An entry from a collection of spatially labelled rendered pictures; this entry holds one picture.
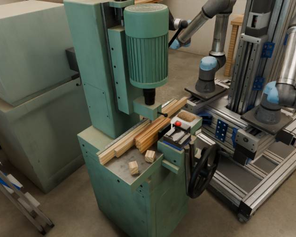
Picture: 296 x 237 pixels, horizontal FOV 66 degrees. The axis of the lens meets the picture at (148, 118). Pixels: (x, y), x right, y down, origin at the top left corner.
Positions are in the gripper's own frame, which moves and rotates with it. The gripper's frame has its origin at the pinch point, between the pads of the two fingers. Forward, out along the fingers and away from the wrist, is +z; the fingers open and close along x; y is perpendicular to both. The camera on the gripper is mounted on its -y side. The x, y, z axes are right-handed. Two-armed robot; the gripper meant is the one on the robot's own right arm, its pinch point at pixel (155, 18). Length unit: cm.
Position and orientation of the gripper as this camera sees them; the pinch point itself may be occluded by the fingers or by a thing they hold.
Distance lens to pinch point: 202.7
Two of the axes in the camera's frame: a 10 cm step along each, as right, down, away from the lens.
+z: -7.9, -3.4, 5.1
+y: 1.2, 7.3, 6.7
